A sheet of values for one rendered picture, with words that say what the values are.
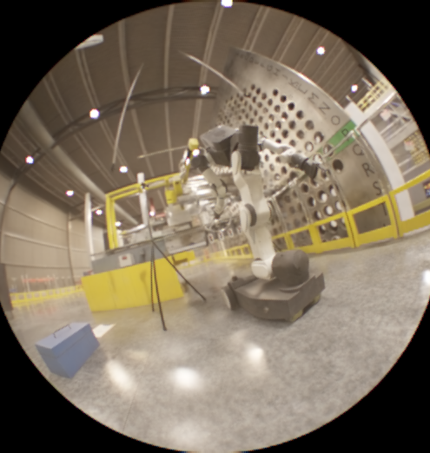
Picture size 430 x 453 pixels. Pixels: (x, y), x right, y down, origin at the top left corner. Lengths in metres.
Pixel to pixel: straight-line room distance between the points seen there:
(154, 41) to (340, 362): 9.45
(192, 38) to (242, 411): 9.59
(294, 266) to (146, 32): 9.27
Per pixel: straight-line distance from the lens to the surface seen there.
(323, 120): 2.69
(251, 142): 0.82
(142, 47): 8.95
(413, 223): 1.55
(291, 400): 0.52
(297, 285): 0.72
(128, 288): 2.14
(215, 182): 1.09
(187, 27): 9.10
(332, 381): 0.54
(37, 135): 9.31
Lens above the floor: 0.48
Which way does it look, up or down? 10 degrees up
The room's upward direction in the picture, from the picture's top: 18 degrees counter-clockwise
